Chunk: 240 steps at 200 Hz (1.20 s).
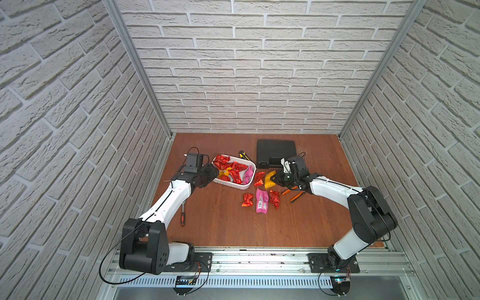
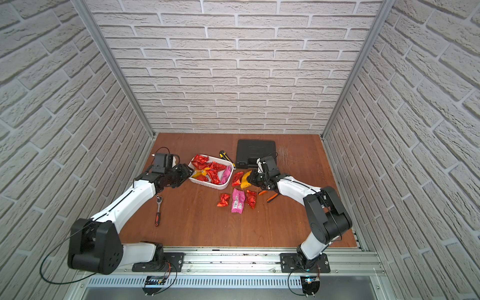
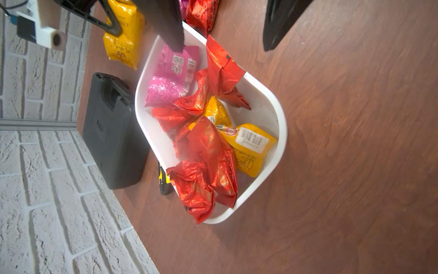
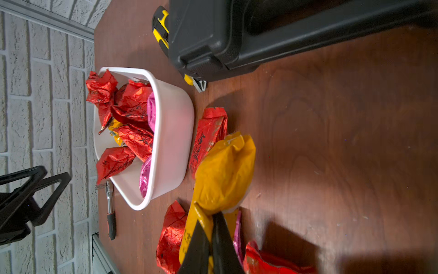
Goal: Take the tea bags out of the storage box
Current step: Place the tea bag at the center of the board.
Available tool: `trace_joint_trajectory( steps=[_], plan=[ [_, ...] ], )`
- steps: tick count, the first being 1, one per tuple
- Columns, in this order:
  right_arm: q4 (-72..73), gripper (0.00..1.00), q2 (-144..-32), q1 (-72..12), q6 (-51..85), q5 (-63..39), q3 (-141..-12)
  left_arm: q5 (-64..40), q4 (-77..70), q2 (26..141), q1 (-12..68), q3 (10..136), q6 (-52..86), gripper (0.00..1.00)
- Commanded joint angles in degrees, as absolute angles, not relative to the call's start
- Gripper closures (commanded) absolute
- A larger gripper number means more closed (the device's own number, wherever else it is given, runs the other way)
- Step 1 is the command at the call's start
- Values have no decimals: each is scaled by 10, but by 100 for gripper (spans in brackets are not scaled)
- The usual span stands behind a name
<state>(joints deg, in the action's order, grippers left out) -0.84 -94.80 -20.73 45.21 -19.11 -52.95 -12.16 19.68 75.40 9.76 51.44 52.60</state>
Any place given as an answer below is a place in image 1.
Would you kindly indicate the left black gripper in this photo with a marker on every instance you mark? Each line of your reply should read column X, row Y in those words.
column 206, row 174

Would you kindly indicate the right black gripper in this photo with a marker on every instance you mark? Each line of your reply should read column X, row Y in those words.
column 279, row 175

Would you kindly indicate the yellow tea bag packet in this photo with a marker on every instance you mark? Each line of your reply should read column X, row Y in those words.
column 269, row 183

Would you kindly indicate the red tea bag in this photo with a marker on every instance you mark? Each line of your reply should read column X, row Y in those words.
column 259, row 179
column 274, row 198
column 247, row 200

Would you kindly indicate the pink tea bag packet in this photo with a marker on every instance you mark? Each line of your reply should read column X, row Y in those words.
column 262, row 201

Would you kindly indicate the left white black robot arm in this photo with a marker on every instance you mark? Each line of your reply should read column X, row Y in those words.
column 145, row 246

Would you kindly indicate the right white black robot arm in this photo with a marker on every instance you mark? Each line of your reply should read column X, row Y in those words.
column 370, row 214

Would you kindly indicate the yellow tea bag in box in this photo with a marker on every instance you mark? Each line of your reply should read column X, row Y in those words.
column 225, row 172

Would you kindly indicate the white plastic storage box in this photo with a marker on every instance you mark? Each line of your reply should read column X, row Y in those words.
column 238, row 165

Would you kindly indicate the black plastic tool case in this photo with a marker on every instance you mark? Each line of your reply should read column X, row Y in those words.
column 271, row 152

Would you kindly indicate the left controller board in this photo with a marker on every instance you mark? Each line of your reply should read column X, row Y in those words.
column 184, row 284

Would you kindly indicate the controller board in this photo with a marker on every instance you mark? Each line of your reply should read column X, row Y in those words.
column 184, row 284
column 340, row 286

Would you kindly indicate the right controller board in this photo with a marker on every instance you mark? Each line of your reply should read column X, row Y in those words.
column 340, row 286

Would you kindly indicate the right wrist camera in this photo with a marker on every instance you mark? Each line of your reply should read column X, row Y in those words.
column 288, row 166

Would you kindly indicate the orange handled pliers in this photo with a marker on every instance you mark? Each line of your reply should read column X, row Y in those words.
column 295, row 193

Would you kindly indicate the red handled ratchet wrench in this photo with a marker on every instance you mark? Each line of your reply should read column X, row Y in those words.
column 183, row 215

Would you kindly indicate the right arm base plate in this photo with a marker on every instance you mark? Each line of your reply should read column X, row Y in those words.
column 330, row 263

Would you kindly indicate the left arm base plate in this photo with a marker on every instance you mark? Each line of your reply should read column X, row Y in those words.
column 202, row 260

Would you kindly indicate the aluminium front rail frame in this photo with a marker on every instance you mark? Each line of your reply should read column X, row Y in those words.
column 283, row 268

